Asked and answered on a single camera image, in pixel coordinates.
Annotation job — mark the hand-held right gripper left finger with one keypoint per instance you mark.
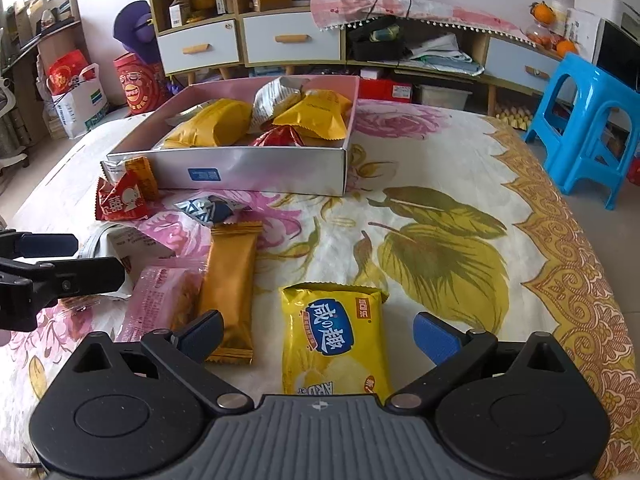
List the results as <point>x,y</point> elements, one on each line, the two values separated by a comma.
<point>202,335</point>

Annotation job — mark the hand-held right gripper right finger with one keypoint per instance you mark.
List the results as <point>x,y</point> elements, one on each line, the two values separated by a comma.
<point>437,337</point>

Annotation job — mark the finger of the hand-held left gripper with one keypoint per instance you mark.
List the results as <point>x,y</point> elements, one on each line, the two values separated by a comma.
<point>45,244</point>
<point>85,275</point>

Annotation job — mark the clear rice cracker packet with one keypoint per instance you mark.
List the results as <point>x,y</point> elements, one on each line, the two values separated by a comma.
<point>100,237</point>

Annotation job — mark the golden orange long packet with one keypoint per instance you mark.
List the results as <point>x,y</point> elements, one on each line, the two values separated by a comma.
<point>227,290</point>

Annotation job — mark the pink snack packet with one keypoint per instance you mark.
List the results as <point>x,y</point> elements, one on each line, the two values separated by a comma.
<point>160,300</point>

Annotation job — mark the small red triangular packet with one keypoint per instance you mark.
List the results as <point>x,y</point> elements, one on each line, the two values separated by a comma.
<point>122,200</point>

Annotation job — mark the small white packet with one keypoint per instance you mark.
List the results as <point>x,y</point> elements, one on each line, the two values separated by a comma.
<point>112,170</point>

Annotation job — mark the yellow chip packet blue label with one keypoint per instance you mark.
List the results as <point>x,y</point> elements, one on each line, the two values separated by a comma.
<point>335,340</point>

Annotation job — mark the small orange packet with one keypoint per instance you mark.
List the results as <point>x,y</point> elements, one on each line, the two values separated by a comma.
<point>142,175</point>

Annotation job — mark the blue white candy packet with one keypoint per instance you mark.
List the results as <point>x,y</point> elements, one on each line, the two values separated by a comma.
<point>210,209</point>

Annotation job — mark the pink cardboard box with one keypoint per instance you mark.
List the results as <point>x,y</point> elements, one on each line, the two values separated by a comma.
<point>275,170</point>

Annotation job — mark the yellow snack packet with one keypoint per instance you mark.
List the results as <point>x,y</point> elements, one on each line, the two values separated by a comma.
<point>315,112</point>
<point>210,122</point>

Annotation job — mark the red snack packet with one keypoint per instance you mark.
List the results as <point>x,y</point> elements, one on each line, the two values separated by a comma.
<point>277,137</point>

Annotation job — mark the white packet green print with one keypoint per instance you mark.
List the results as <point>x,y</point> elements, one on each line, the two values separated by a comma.
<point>275,100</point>

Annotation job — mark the white shopping bag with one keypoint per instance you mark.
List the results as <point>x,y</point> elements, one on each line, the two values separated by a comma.
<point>80,110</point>

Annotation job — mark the red bag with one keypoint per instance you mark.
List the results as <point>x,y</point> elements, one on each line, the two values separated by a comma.
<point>65,72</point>

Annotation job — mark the red cylinder drum box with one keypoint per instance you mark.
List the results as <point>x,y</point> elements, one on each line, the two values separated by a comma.
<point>137,85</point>

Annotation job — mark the wooden bookshelf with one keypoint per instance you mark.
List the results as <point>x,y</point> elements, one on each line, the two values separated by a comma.
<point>50,25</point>

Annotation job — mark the yellow egg tray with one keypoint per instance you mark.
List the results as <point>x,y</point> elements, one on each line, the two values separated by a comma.
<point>512,115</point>

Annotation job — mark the purple plush toy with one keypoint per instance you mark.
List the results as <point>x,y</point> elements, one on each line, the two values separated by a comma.
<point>135,25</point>

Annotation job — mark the clear storage bin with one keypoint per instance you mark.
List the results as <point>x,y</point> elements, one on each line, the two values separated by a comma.
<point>445,96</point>

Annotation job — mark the tall wooden shelf cabinet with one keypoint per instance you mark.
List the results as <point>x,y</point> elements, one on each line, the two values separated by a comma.
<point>200,47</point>

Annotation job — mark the red carton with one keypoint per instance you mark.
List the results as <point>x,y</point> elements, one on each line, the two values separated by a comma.
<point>385,90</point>

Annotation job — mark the small white carton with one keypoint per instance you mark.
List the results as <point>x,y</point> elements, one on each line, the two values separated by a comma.
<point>177,15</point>

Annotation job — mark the blue plastic stool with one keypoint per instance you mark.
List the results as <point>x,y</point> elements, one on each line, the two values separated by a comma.
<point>585,105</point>

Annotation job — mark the pile of papers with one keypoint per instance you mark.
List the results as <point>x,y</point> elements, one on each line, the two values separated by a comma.
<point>440,55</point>

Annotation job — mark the low wooden tv stand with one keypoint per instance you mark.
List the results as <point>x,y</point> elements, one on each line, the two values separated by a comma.
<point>520,57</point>

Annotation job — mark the black bag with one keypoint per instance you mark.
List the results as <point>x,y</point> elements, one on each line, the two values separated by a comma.
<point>375,42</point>

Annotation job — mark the wooden drawer cabinet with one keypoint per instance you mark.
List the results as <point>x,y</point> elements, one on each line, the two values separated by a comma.
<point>295,37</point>

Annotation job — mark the orange fruit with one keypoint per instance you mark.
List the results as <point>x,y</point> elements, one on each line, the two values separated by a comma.
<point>542,12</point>
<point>566,48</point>

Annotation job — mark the pink floral cloth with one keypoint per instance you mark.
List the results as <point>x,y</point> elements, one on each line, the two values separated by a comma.
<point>450,10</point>

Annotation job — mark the brown cardboard box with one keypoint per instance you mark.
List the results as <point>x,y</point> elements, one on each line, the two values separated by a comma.
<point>272,0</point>

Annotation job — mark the black microwave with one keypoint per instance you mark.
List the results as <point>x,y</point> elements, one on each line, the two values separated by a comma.
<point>617,55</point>

